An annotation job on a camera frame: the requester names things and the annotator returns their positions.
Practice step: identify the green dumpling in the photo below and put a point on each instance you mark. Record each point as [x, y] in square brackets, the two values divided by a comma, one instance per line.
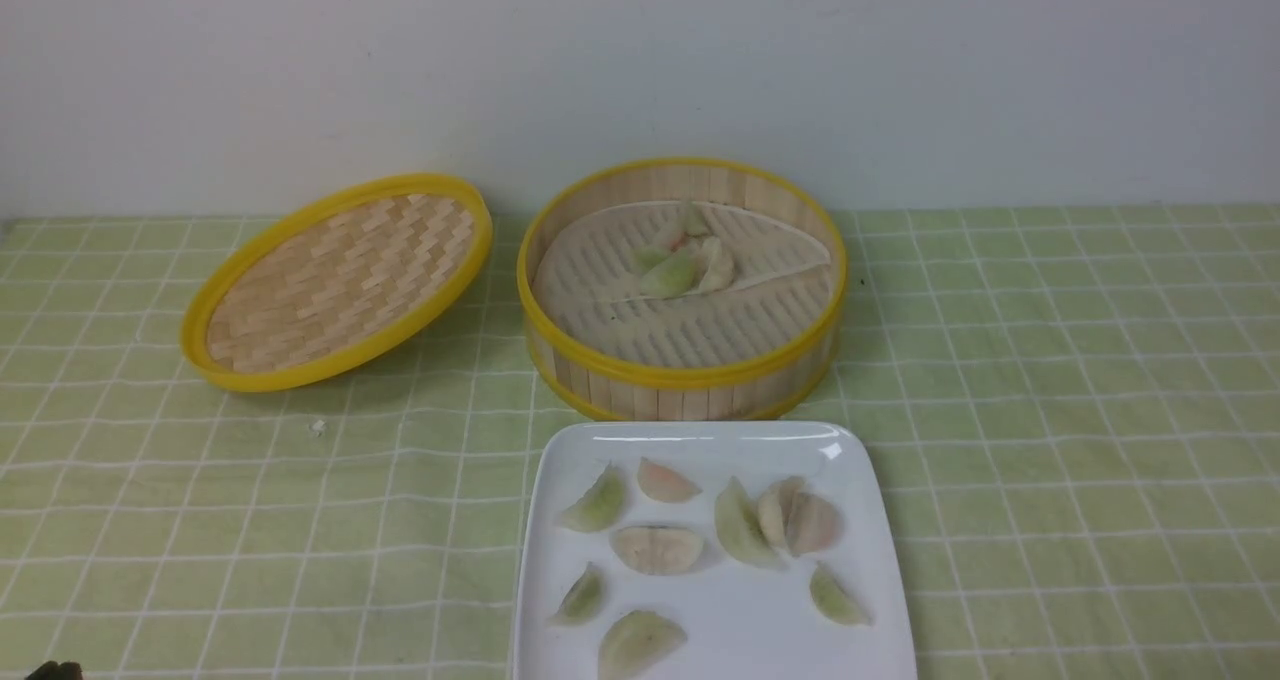
[675, 276]

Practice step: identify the white dumpling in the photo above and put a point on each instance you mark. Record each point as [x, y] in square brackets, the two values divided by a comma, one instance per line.
[716, 265]

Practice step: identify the beige dumpling plate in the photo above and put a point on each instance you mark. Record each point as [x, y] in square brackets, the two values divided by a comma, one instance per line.
[655, 550]
[773, 509]

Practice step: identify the pink dumpling plate top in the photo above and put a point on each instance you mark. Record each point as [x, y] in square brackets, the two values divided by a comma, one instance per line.
[663, 484]

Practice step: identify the pink dumpling plate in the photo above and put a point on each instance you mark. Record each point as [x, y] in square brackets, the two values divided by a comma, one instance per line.
[663, 484]
[813, 524]

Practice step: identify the green dumpling plate upper left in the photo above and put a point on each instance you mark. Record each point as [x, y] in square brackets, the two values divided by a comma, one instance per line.
[600, 506]

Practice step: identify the green dumpling plate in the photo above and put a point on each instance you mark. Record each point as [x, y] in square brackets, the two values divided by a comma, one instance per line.
[583, 601]
[738, 529]
[832, 600]
[636, 642]
[600, 506]

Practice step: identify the green dumpling plate centre right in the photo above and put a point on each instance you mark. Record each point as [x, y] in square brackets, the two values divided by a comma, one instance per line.
[738, 529]

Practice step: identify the white square plate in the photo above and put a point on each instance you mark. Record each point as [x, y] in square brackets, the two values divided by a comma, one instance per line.
[742, 622]

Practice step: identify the pink dumpling plate right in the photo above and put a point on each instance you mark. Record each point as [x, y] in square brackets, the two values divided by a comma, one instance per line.
[813, 524]

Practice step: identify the green dumpling plate lower left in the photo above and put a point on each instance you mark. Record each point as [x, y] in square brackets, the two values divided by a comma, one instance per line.
[583, 601]

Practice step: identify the green dumpling plate bottom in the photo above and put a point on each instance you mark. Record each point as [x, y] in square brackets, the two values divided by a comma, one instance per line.
[636, 642]

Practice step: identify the green dumpling plate lower right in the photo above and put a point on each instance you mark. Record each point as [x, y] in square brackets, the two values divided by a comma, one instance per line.
[832, 600]

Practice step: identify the yellow rimmed bamboo steamer basket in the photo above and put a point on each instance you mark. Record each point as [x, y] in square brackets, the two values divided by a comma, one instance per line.
[735, 355]

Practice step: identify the small green dumpling steamer left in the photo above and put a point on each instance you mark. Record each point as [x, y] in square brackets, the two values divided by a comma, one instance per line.
[646, 258]

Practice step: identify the pink dumpling in steamer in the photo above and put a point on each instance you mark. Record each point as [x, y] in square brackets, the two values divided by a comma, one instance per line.
[670, 237]

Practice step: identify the pale green dumpling steamer back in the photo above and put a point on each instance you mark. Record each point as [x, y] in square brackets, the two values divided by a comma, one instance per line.
[690, 221]

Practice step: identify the yellow rimmed bamboo steamer lid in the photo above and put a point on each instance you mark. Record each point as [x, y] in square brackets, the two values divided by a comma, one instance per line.
[338, 283]

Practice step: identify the green checkered tablecloth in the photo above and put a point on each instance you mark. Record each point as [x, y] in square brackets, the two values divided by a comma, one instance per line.
[1072, 414]

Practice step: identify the dark object bottom left corner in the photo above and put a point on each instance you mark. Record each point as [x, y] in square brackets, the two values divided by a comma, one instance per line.
[54, 670]

